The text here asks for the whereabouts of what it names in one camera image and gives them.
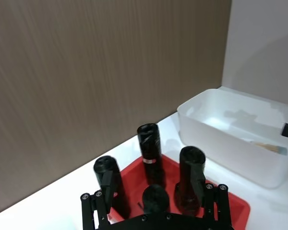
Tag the red plastic tray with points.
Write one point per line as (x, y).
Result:
(132, 177)

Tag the short black bag roll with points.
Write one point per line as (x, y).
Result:
(156, 197)

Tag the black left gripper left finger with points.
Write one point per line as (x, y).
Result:
(107, 189)

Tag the white translucent plastic bin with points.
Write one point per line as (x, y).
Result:
(230, 148)

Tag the tall black roll silver band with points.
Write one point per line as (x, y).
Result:
(150, 153)

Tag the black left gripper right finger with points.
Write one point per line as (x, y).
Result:
(217, 203)

